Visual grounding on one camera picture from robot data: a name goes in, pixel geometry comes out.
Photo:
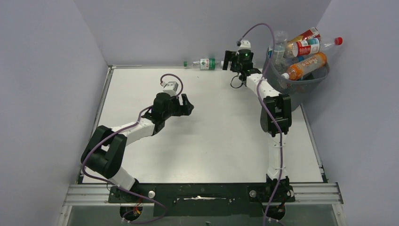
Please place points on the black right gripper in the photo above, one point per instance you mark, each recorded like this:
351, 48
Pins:
228, 56

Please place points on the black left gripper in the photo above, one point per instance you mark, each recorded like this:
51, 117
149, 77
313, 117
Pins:
185, 109

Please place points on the green cap bottle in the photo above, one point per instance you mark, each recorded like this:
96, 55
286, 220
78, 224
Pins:
204, 64

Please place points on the crushed bottle white blue label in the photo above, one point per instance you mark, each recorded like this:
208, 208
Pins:
277, 49

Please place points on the orange juice bottle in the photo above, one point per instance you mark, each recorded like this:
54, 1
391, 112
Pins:
298, 70

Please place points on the red cap bottle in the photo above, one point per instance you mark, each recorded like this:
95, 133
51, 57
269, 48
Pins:
311, 46

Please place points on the amber tea bottle red label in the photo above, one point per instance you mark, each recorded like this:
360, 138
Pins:
308, 34

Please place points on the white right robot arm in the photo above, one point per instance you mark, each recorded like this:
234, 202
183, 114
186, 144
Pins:
276, 113

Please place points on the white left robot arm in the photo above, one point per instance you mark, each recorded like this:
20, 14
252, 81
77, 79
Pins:
105, 150

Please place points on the grey mesh waste bin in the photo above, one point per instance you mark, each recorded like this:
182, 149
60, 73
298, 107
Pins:
298, 90

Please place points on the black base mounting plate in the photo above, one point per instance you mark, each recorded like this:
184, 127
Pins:
217, 199

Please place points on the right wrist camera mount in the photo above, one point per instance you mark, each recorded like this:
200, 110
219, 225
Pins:
244, 44

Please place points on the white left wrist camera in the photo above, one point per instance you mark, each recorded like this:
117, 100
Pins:
170, 88

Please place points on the aluminium frame rail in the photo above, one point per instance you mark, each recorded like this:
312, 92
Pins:
87, 195

